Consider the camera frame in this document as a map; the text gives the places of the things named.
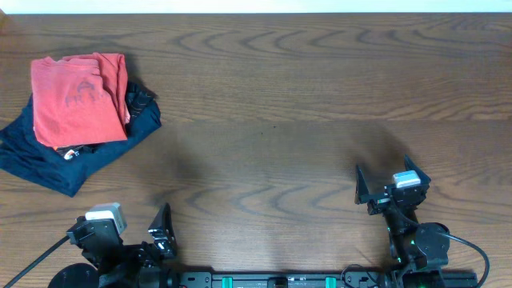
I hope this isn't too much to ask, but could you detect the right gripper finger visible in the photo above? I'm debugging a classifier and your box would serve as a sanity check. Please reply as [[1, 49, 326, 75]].
[[354, 165, 370, 204], [404, 154, 425, 176]]

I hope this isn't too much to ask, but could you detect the red printed soccer t-shirt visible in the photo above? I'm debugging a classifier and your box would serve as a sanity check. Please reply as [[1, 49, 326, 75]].
[[30, 52, 130, 147]]

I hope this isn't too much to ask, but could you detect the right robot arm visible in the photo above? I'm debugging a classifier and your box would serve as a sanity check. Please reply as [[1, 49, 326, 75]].
[[354, 155, 450, 287]]

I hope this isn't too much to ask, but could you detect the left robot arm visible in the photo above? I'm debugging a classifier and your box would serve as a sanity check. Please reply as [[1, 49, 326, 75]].
[[48, 202, 180, 288]]

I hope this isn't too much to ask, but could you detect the folded navy blue shirt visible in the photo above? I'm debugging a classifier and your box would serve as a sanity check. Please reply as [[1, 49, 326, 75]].
[[1, 82, 162, 197]]

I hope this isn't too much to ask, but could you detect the folded black orange shirt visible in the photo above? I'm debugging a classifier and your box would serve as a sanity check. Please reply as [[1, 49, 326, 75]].
[[53, 81, 156, 162]]

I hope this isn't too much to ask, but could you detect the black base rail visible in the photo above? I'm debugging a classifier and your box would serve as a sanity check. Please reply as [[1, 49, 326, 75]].
[[164, 265, 478, 288]]

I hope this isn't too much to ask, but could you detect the left black cable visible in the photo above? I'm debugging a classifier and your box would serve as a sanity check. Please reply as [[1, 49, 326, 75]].
[[2, 234, 71, 288]]

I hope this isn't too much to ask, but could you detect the black cable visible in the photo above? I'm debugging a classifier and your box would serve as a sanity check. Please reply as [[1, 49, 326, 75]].
[[2, 234, 71, 288], [390, 199, 490, 288]]

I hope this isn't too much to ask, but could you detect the right black cable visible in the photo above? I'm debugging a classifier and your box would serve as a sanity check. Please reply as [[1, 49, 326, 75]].
[[390, 199, 490, 288]]

